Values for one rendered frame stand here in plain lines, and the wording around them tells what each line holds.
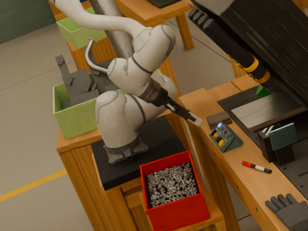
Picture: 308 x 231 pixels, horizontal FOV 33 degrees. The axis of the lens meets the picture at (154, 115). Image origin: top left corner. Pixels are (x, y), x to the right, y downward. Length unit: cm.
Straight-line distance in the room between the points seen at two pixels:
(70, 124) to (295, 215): 152
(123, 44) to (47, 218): 186
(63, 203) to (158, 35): 223
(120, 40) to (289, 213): 106
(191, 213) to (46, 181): 247
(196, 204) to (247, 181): 20
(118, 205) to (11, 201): 202
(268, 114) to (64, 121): 135
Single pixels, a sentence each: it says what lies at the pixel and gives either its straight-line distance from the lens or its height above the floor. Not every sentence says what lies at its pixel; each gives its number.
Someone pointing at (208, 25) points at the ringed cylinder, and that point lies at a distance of 143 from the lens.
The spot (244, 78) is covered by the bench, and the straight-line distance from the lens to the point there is 267.
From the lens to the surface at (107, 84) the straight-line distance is 302.
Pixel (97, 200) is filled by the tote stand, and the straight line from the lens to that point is 301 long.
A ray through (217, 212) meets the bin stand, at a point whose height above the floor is 80.
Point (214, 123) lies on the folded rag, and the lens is 224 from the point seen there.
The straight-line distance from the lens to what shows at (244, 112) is 183.
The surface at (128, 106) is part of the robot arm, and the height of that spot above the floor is 110.
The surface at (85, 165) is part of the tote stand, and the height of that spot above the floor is 64.
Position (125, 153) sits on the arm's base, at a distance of 224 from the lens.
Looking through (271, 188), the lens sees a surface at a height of 90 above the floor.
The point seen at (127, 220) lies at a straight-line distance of 235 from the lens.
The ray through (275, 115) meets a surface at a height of 113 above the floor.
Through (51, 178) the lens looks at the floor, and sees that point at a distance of 427.
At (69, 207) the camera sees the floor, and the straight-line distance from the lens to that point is 381.
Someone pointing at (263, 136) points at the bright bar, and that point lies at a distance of 191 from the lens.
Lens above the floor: 201
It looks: 26 degrees down
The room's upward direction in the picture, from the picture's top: 19 degrees counter-clockwise
